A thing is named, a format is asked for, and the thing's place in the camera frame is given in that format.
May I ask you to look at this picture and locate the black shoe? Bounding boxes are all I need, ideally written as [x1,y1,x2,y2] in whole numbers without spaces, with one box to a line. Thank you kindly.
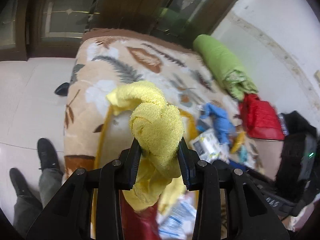
[9,167,33,197]
[37,138,60,171]

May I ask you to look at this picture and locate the red quilted jacket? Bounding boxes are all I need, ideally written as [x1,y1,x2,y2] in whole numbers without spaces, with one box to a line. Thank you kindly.
[239,94,285,141]

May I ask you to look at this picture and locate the yellow towel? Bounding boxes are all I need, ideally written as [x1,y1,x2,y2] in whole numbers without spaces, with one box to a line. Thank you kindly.
[106,81,184,212]

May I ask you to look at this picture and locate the blue towel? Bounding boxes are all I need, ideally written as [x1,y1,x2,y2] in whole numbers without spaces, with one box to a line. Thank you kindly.
[200,103,235,145]

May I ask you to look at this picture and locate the wooden glass door cabinet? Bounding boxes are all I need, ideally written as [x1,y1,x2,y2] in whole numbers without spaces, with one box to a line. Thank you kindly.
[1,0,237,61]

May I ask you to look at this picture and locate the floral beige carpet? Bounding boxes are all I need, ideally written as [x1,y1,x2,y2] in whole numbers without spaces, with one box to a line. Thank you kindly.
[62,28,281,181]

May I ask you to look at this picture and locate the white printed packet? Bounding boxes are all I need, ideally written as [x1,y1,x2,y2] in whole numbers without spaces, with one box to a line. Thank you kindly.
[190,128,229,164]

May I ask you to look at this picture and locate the black backpack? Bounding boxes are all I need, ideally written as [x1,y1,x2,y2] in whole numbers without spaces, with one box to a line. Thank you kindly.
[249,110,320,217]

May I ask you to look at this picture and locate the green rolled blanket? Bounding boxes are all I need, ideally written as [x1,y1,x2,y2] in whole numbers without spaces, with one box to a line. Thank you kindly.
[193,34,258,101]

